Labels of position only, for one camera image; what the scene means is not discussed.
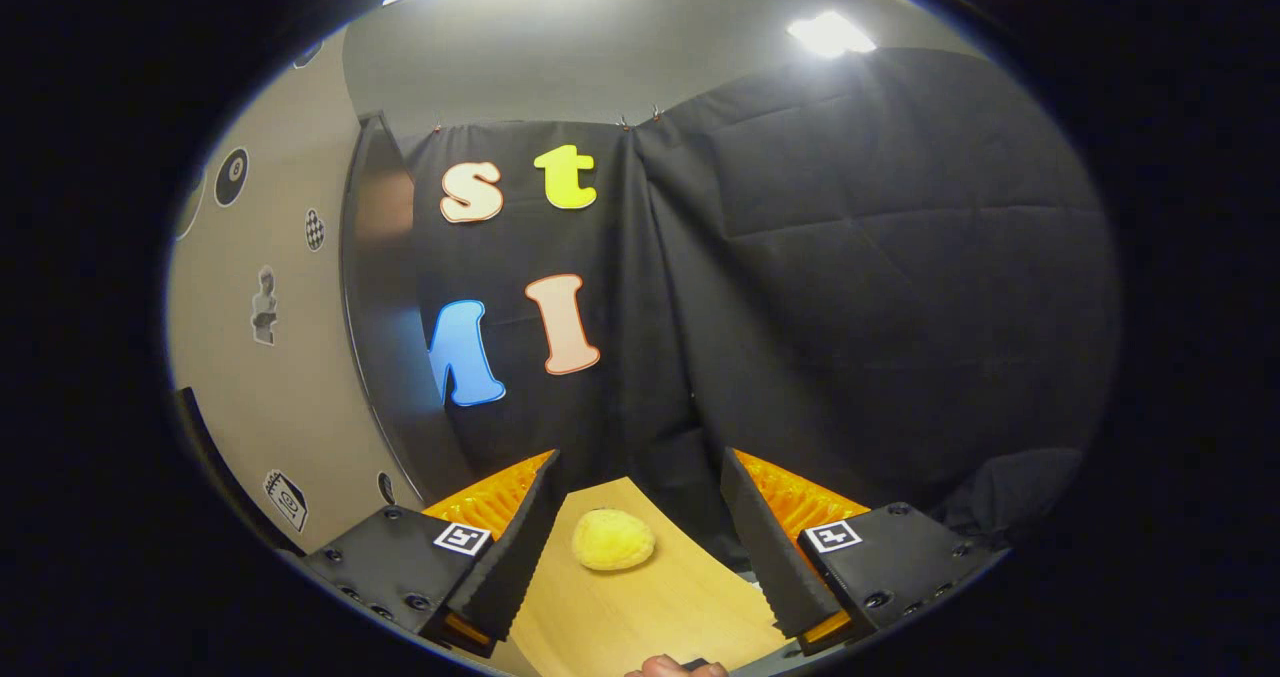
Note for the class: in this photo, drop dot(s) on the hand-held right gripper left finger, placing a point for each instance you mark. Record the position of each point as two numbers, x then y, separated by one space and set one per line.
520 557

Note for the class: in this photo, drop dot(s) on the grey cabinet door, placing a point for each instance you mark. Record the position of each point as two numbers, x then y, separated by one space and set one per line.
300 377

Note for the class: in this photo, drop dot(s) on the dark grey cabinet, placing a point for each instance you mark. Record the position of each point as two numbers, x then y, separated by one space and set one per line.
385 287

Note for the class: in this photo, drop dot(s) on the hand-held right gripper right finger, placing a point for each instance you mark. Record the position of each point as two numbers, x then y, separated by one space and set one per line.
765 557

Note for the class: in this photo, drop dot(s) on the black backdrop cloth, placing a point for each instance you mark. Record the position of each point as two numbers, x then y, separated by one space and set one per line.
850 307

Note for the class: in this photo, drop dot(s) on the yellow foam ball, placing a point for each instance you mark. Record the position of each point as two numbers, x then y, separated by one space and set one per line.
612 540

